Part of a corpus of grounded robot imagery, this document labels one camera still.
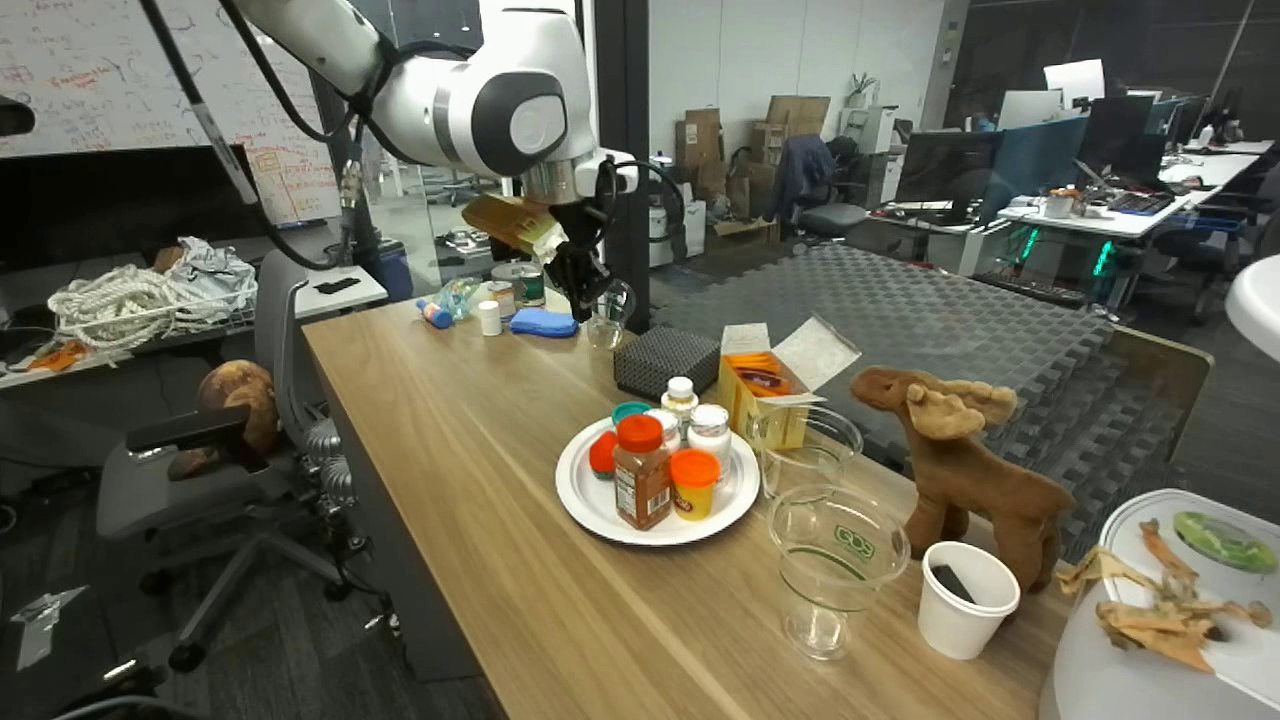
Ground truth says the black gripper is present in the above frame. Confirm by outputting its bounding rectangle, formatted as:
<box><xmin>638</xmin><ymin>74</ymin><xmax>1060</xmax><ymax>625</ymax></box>
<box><xmin>546</xmin><ymin>198</ymin><xmax>628</xmax><ymax>324</ymax></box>

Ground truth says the red toy strawberry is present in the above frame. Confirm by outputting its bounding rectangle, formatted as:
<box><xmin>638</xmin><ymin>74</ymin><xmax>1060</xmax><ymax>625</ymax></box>
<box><xmin>582</xmin><ymin>428</ymin><xmax>623</xmax><ymax>481</ymax></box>

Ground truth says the white bottle black text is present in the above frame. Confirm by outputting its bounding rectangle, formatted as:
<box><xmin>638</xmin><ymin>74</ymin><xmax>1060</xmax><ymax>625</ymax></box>
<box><xmin>684</xmin><ymin>400</ymin><xmax>735</xmax><ymax>473</ymax></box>

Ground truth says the spice jar orange lid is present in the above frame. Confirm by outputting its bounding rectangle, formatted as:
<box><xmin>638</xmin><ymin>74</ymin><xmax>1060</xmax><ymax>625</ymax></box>
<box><xmin>610</xmin><ymin>413</ymin><xmax>675</xmax><ymax>531</ymax></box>

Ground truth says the orange lid dough tub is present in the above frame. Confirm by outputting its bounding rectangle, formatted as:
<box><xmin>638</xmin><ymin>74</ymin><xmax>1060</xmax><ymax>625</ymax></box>
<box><xmin>662</xmin><ymin>447</ymin><xmax>722</xmax><ymax>524</ymax></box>

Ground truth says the white paper plate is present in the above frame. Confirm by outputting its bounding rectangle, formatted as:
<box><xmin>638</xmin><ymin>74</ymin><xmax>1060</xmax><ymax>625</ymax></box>
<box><xmin>550</xmin><ymin>413</ymin><xmax>762</xmax><ymax>554</ymax></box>

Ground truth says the blue cloth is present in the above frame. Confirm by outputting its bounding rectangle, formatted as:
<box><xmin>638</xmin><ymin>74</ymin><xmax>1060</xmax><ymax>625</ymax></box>
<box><xmin>508</xmin><ymin>306</ymin><xmax>581</xmax><ymax>344</ymax></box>

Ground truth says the grey foam block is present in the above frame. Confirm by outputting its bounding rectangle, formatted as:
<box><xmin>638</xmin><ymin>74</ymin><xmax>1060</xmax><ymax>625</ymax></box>
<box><xmin>610</xmin><ymin>324</ymin><xmax>722</xmax><ymax>400</ymax></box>

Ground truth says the yellow cardboard box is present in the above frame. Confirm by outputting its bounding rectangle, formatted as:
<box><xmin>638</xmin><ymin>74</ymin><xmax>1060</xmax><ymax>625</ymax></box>
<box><xmin>717</xmin><ymin>318</ymin><xmax>864</xmax><ymax>455</ymax></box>

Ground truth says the brown cardboard box stack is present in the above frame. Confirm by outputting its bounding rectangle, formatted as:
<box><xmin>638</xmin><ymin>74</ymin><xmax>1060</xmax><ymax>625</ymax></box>
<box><xmin>670</xmin><ymin>91</ymin><xmax>833</xmax><ymax>227</ymax></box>

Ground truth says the dark desk chair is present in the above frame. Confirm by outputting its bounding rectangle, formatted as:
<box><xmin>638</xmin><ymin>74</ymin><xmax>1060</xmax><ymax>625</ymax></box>
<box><xmin>777</xmin><ymin>132</ymin><xmax>872</xmax><ymax>249</ymax></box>

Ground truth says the clear cup green logo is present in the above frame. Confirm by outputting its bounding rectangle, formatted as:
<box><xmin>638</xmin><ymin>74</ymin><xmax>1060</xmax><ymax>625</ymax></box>
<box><xmin>762</xmin><ymin>483</ymin><xmax>917</xmax><ymax>667</ymax></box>
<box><xmin>750</xmin><ymin>400</ymin><xmax>872</xmax><ymax>500</ymax></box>

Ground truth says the brown plush toy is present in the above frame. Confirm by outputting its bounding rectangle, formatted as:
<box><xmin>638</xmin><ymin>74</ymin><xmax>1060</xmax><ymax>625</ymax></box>
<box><xmin>194</xmin><ymin>358</ymin><xmax>283</xmax><ymax>464</ymax></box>

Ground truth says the grey foam floor mat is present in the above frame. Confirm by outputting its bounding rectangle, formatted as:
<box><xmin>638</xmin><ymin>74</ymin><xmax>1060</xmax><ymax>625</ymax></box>
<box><xmin>653</xmin><ymin>235</ymin><xmax>1216</xmax><ymax>535</ymax></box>

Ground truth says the brown plush moose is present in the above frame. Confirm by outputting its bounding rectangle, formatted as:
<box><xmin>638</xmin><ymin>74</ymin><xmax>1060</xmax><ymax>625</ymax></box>
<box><xmin>847</xmin><ymin>366</ymin><xmax>1077</xmax><ymax>593</ymax></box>

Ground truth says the black office chair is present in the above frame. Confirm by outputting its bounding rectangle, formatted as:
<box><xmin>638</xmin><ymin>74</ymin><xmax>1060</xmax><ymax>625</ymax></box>
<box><xmin>92</xmin><ymin>358</ymin><xmax>390</xmax><ymax>677</ymax></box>

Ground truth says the white paper cup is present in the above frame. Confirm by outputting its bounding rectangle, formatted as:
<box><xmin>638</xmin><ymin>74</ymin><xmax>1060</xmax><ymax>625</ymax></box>
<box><xmin>910</xmin><ymin>535</ymin><xmax>1022</xmax><ymax>665</ymax></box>

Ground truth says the white backed monitor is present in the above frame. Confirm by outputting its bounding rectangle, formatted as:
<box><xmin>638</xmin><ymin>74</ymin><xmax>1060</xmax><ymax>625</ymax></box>
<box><xmin>1041</xmin><ymin>57</ymin><xmax>1107</xmax><ymax>111</ymax></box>

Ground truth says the white office desk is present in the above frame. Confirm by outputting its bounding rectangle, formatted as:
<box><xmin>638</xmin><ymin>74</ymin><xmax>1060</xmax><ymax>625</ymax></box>
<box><xmin>994</xmin><ymin>138</ymin><xmax>1280</xmax><ymax>249</ymax></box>

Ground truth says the white plastic bin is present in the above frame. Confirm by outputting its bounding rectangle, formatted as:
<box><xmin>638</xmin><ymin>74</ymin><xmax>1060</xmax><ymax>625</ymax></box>
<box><xmin>1034</xmin><ymin>481</ymin><xmax>1280</xmax><ymax>720</ymax></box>

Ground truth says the white round table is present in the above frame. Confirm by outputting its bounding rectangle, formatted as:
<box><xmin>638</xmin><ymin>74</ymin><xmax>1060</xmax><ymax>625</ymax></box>
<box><xmin>1218</xmin><ymin>254</ymin><xmax>1280</xmax><ymax>368</ymax></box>

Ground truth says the taped wrist camera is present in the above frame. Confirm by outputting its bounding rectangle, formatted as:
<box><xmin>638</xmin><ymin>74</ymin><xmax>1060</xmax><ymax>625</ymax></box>
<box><xmin>459</xmin><ymin>192</ymin><xmax>572</xmax><ymax>267</ymax></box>

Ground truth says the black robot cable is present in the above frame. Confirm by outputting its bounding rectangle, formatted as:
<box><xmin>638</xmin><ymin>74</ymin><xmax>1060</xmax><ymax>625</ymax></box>
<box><xmin>604</xmin><ymin>154</ymin><xmax>693</xmax><ymax>337</ymax></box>

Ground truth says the cable with metal connector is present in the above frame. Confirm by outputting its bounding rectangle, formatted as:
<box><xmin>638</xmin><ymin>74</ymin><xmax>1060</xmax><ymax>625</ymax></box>
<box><xmin>137</xmin><ymin>0</ymin><xmax>371</xmax><ymax>272</ymax></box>

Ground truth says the white rope pile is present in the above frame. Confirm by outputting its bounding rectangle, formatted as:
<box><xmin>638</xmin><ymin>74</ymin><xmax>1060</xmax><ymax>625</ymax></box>
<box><xmin>0</xmin><ymin>235</ymin><xmax>262</xmax><ymax>392</ymax></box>

